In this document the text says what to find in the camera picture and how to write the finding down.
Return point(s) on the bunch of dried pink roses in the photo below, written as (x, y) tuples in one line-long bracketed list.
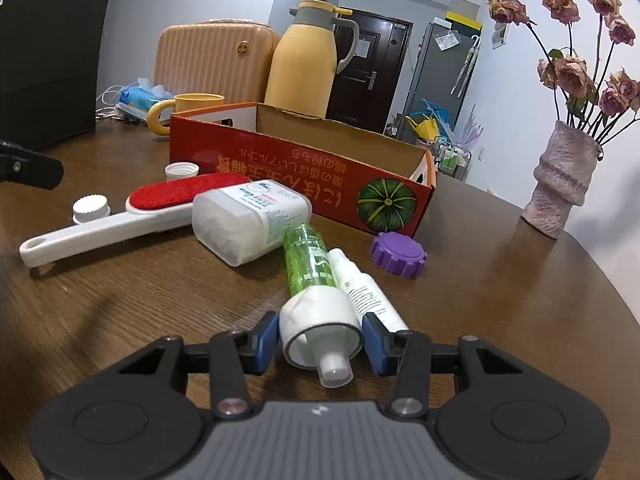
[(570, 72)]

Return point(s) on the yellow mug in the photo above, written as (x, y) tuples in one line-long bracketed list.
[(200, 102)]

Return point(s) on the hanging umbrella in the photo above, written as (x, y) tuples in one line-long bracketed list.
[(462, 72)]

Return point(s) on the paper on refrigerator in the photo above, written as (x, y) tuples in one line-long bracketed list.
[(447, 41)]

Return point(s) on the yellow and black box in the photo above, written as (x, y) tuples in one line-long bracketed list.
[(465, 20)]

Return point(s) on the red and white lint brush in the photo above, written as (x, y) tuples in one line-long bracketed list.
[(190, 190)]

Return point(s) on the green spray bottle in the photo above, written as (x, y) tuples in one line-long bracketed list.
[(302, 260)]

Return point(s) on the white wall panel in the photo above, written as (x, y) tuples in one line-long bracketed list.
[(500, 35)]

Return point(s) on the white ridged bottle cap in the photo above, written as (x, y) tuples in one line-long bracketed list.
[(91, 207)]

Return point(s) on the small white spray bottle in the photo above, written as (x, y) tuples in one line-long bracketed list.
[(367, 300)]

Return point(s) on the white cylindrical bottle cap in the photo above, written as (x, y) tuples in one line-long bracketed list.
[(315, 310)]

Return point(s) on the grey refrigerator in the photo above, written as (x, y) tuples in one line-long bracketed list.
[(435, 75)]

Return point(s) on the black paper bag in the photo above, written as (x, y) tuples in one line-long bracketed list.
[(50, 60)]

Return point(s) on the blue tissue pack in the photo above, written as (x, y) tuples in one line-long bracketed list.
[(135, 97)]

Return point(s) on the red cardboard box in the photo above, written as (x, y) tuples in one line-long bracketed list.
[(280, 175)]

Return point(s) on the purple wall decoration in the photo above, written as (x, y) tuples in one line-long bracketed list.
[(470, 132)]

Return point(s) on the large ridged bottle cap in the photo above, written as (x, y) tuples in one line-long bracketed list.
[(397, 255)]

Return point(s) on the pink textured vase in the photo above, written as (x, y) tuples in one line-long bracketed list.
[(560, 180)]

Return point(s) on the small white bottle cap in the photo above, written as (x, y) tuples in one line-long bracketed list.
[(182, 169)]

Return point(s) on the yellow thermos jug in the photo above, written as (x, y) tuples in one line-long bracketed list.
[(300, 70)]

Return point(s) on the dark brown door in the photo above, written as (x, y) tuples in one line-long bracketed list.
[(370, 95)]

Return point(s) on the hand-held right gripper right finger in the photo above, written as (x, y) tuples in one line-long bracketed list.
[(376, 347)]

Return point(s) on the blue plastic dustpan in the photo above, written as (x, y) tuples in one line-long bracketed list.
[(435, 110)]

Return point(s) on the beige ribbed suitcase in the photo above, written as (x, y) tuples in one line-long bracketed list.
[(210, 60)]

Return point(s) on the yellow watering can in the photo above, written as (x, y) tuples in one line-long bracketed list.
[(425, 127)]

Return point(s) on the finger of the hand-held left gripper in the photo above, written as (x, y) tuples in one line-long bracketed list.
[(35, 170)]

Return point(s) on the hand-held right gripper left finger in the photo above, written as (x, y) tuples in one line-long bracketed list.
[(265, 347)]

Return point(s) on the white plastic swab container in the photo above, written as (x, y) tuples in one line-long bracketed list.
[(235, 225)]

